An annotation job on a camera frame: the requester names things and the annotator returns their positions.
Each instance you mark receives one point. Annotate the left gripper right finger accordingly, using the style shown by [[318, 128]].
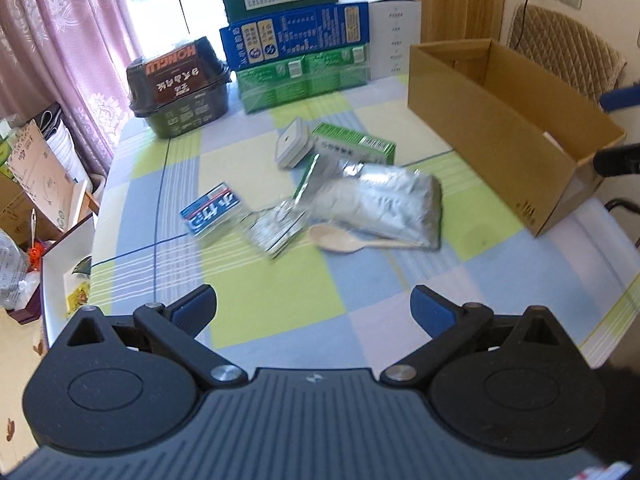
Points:
[[452, 328]]

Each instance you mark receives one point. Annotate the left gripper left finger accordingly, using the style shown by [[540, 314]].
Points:
[[171, 331]]

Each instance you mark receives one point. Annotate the silver foil pouch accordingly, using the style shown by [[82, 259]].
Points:
[[388, 201]]

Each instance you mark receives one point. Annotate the beige wooden spoon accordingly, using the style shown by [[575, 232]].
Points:
[[334, 239]]

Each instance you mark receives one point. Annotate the brown cardboard box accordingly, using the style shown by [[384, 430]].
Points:
[[530, 136]]

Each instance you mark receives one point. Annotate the blue white small box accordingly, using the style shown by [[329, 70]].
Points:
[[212, 213]]

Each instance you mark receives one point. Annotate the quilted beige chair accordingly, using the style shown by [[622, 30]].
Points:
[[566, 48]]

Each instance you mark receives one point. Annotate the silver blister pack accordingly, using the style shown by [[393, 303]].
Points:
[[271, 230]]

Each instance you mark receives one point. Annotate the brown paper bag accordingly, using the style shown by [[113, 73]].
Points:
[[41, 175]]

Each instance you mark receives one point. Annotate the green white medicine box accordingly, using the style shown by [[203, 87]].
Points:
[[351, 144]]

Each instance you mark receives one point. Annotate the white square container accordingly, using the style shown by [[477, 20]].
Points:
[[293, 144]]

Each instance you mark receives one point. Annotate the dark instant noodle bowl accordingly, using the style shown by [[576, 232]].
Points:
[[180, 90]]

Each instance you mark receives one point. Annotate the green carton pack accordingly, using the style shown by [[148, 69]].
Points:
[[284, 82]]

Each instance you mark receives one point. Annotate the white carton box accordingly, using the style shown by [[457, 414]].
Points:
[[395, 25]]

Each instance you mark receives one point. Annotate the blue carton box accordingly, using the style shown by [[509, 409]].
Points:
[[278, 36]]

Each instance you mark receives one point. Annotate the pink curtain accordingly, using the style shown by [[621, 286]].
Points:
[[74, 53]]

